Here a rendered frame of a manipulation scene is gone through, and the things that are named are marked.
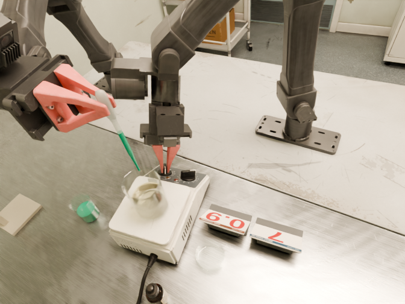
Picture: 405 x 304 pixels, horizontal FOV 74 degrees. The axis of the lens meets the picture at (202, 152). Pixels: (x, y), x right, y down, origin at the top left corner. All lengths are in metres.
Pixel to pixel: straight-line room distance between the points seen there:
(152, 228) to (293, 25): 0.42
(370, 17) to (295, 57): 2.77
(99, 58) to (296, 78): 0.55
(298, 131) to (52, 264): 0.60
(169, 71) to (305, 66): 0.26
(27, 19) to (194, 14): 0.26
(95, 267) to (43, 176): 0.31
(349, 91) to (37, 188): 0.88
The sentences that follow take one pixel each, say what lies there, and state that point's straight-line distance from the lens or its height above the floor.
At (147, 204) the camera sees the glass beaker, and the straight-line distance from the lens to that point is 0.45.
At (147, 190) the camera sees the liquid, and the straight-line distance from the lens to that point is 0.49.
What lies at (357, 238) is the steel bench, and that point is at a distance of 0.60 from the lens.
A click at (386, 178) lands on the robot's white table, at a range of 0.70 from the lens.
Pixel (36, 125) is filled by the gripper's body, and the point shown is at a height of 1.21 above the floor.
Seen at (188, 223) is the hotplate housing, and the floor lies 0.94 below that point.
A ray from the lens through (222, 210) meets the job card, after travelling 0.58.
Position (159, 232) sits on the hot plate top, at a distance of 0.48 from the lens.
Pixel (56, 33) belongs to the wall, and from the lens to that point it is 2.06.
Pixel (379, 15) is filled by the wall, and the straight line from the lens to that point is 3.31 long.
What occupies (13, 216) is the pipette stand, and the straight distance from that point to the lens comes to 0.76.
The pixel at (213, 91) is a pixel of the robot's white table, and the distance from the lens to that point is 0.87.
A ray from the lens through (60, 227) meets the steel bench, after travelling 0.69.
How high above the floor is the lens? 1.41
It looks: 48 degrees down
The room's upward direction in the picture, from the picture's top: 10 degrees counter-clockwise
